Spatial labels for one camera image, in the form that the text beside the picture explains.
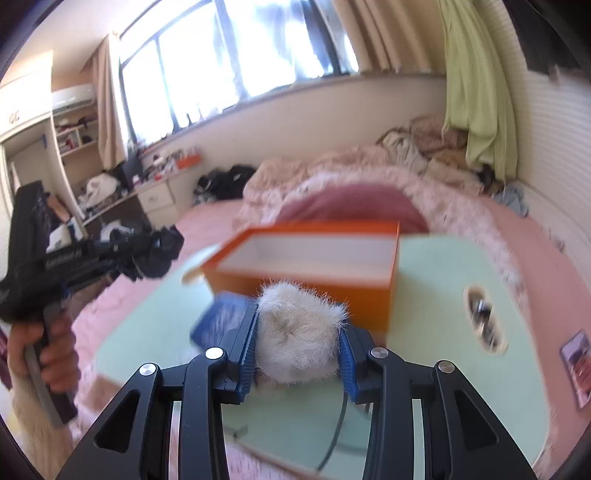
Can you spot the white cloth bag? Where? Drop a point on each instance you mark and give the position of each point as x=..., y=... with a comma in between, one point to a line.
x=101, y=187

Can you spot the white wardrobe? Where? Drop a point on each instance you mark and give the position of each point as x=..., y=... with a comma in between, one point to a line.
x=23, y=120

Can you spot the white air conditioner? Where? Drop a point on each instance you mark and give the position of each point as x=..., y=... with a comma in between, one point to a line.
x=71, y=94

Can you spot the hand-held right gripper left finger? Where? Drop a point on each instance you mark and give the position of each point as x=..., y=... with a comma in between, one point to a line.
x=244, y=350

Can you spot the small orange box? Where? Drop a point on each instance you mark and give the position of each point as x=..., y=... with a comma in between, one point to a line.
x=189, y=161

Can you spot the pile of beige clothes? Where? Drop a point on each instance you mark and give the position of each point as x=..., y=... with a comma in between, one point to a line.
x=415, y=147

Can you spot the person's left forearm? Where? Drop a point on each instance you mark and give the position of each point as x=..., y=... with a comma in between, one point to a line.
x=32, y=424

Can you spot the person's left hand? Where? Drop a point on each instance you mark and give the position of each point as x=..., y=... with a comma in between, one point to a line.
x=60, y=355

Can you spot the fluffy beige scrunchie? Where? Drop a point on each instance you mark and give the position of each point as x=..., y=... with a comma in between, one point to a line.
x=295, y=337

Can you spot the orange cardboard box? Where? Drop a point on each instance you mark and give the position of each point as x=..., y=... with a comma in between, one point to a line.
x=369, y=300

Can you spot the light blue cloth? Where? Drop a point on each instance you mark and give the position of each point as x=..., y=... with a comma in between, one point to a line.
x=510, y=198

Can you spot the black bag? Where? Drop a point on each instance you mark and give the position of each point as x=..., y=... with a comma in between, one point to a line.
x=226, y=177

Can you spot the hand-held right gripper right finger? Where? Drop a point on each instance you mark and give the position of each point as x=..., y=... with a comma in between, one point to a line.
x=348, y=369

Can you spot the dark red pillow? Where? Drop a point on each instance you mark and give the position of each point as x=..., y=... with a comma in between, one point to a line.
x=351, y=203

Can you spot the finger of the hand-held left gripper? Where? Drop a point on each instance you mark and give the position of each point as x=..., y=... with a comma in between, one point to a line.
x=131, y=240
x=129, y=270

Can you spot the white drawer cabinet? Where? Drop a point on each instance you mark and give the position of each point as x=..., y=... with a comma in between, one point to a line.
x=157, y=198

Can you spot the blue pouch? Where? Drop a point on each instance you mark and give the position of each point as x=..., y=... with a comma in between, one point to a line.
x=217, y=318

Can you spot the photo card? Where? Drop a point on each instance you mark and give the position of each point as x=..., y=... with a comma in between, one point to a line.
x=577, y=364

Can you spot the wall shelf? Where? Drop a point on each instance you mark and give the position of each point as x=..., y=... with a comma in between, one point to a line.
x=76, y=134

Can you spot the green cartoon desktop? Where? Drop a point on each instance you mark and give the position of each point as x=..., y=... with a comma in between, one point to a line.
x=438, y=277

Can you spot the window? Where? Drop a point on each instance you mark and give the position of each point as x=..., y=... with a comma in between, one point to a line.
x=207, y=60

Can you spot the light green hanging cloth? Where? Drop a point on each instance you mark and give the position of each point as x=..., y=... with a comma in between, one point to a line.
x=480, y=92

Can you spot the beige curtain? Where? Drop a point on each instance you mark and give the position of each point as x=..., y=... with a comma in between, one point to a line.
x=392, y=32
x=108, y=101

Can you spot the black hanging cloth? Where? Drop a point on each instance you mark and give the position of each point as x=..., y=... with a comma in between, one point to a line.
x=540, y=55

